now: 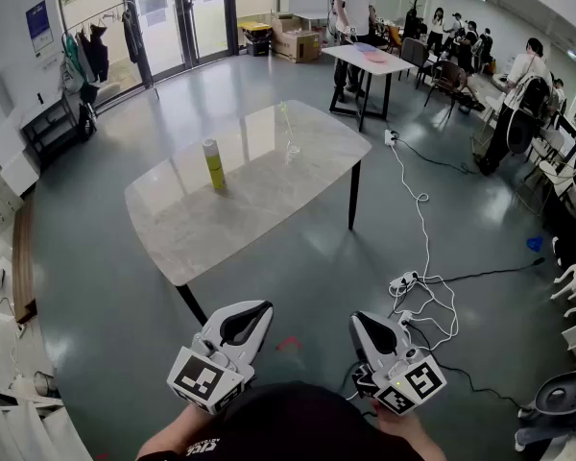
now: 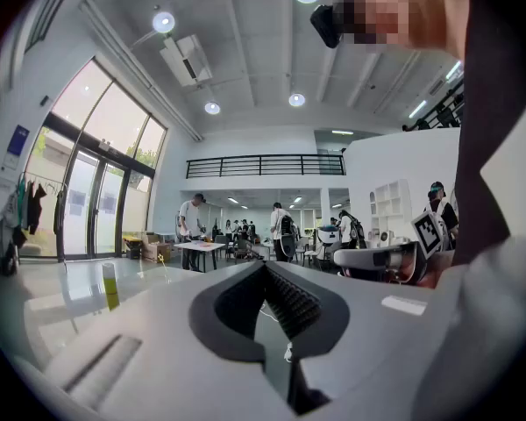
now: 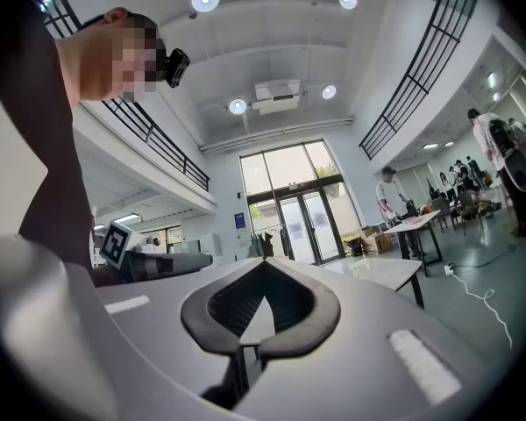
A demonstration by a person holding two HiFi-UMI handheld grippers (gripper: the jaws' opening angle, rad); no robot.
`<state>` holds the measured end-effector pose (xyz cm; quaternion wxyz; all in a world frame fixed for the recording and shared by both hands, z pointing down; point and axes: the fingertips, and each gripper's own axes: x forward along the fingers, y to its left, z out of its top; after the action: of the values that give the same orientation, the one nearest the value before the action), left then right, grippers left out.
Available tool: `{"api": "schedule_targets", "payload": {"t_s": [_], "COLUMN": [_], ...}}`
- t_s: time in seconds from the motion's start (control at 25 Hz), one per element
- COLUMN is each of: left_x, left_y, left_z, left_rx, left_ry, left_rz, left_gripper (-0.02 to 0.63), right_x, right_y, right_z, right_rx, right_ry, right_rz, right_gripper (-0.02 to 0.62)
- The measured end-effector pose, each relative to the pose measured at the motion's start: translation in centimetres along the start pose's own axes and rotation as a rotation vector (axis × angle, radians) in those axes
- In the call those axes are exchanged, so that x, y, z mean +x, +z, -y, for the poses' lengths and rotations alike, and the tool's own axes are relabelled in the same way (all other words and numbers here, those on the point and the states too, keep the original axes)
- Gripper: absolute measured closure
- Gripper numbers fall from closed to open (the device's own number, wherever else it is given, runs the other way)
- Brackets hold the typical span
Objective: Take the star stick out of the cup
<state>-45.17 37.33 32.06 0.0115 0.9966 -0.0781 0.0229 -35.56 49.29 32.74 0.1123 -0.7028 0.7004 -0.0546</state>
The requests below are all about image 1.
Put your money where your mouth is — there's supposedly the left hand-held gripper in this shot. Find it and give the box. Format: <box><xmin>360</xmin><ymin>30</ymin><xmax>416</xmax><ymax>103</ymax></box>
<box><xmin>166</xmin><ymin>300</ymin><xmax>275</xmax><ymax>416</ymax></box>

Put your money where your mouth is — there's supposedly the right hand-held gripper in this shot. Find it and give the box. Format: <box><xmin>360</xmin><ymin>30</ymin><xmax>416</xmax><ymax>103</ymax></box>
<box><xmin>348</xmin><ymin>310</ymin><xmax>448</xmax><ymax>417</ymax></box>

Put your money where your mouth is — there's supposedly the person's right forearm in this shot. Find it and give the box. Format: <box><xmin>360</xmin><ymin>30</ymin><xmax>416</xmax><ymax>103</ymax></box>
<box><xmin>372</xmin><ymin>400</ymin><xmax>446</xmax><ymax>461</ymax></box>

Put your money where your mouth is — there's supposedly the person's left forearm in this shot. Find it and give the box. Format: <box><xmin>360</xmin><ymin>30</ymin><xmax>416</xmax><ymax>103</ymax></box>
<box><xmin>135</xmin><ymin>403</ymin><xmax>231</xmax><ymax>461</ymax></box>

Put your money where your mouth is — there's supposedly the black table leg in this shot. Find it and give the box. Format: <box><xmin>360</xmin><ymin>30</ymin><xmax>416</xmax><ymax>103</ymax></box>
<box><xmin>348</xmin><ymin>159</ymin><xmax>363</xmax><ymax>231</ymax></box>
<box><xmin>175</xmin><ymin>283</ymin><xmax>209</xmax><ymax>327</ymax></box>

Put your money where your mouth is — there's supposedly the person's black shirt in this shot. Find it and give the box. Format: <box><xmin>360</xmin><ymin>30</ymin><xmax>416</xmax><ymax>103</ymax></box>
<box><xmin>137</xmin><ymin>382</ymin><xmax>417</xmax><ymax>461</ymax></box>

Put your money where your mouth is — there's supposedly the yellow spray can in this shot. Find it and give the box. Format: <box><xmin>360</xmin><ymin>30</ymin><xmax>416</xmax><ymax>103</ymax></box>
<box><xmin>202</xmin><ymin>137</ymin><xmax>228</xmax><ymax>191</ymax></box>

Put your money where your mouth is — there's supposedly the grey swivel chair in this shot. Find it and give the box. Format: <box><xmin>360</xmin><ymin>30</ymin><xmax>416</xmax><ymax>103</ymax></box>
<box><xmin>514</xmin><ymin>369</ymin><xmax>576</xmax><ymax>452</ymax></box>

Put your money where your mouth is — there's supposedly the wooden board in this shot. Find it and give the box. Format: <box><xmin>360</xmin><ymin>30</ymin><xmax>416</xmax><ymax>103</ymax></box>
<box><xmin>11</xmin><ymin>203</ymin><xmax>39</xmax><ymax>325</ymax></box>

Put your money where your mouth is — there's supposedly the brown chair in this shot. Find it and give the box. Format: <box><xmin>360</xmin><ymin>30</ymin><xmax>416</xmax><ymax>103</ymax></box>
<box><xmin>423</xmin><ymin>59</ymin><xmax>470</xmax><ymax>115</ymax></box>

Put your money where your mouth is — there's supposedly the white table with black legs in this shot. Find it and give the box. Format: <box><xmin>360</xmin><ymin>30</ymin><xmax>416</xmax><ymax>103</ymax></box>
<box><xmin>321</xmin><ymin>42</ymin><xmax>417</xmax><ymax>133</ymax></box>

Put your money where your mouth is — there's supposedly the black low shelf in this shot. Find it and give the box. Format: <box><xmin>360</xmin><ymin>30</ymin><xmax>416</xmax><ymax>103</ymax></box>
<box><xmin>20</xmin><ymin>94</ymin><xmax>84</xmax><ymax>163</ymax></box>

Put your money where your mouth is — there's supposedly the large cardboard box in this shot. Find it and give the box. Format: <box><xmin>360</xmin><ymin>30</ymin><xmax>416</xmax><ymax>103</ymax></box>
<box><xmin>270</xmin><ymin>29</ymin><xmax>322</xmax><ymax>64</ymax></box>

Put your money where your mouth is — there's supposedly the pink sheet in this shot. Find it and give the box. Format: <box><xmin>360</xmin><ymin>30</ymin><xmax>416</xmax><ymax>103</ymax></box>
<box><xmin>352</xmin><ymin>41</ymin><xmax>389</xmax><ymax>64</ymax></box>

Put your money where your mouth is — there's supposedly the black bin with yellow lid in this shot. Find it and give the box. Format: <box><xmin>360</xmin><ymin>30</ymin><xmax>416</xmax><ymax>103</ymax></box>
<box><xmin>238</xmin><ymin>20</ymin><xmax>273</xmax><ymax>58</ymax></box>

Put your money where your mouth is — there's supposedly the metal clothes rack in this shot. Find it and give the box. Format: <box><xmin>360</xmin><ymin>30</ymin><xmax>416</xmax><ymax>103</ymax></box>
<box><xmin>60</xmin><ymin>0</ymin><xmax>160</xmax><ymax>101</ymax></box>

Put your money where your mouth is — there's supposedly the white hanging bag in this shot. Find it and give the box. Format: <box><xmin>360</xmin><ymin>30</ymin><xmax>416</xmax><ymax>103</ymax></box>
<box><xmin>60</xmin><ymin>57</ymin><xmax>85</xmax><ymax>94</ymax></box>

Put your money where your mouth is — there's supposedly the small cardboard box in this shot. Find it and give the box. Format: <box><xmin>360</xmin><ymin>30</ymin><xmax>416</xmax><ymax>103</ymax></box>
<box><xmin>270</xmin><ymin>12</ymin><xmax>304</xmax><ymax>36</ymax></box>

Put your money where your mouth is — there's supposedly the black hanging jacket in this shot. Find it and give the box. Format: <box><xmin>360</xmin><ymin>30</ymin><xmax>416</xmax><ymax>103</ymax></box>
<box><xmin>82</xmin><ymin>23</ymin><xmax>110</xmax><ymax>85</ymax></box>

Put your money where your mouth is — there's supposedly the dark hanging garment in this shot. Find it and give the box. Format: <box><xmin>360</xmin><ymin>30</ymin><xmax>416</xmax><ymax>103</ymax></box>
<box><xmin>122</xmin><ymin>9</ymin><xmax>144</xmax><ymax>65</ymax></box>

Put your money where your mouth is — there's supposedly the green hanging garment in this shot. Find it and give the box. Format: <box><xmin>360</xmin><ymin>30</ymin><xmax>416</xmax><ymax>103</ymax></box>
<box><xmin>62</xmin><ymin>35</ymin><xmax>84</xmax><ymax>84</ymax></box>

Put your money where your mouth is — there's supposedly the black coat stand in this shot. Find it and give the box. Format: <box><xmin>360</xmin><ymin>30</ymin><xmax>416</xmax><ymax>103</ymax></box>
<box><xmin>405</xmin><ymin>0</ymin><xmax>425</xmax><ymax>38</ymax></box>

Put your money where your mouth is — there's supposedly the white power cable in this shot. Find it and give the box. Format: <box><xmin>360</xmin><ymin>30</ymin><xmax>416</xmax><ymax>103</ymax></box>
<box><xmin>389</xmin><ymin>142</ymin><xmax>460</xmax><ymax>352</ymax></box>

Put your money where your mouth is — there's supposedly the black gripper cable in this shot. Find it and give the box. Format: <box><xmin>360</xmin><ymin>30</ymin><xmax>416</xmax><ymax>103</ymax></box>
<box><xmin>410</xmin><ymin>325</ymin><xmax>525</xmax><ymax>411</ymax></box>

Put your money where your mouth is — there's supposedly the black floor cable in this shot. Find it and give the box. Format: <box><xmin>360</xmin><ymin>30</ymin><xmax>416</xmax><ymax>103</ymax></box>
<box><xmin>392</xmin><ymin>132</ymin><xmax>478</xmax><ymax>176</ymax></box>
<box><xmin>421</xmin><ymin>255</ymin><xmax>547</xmax><ymax>286</ymax></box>

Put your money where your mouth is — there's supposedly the blue wall poster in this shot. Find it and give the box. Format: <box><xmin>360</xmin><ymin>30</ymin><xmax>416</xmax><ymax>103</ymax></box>
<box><xmin>25</xmin><ymin>0</ymin><xmax>56</xmax><ymax>56</ymax></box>

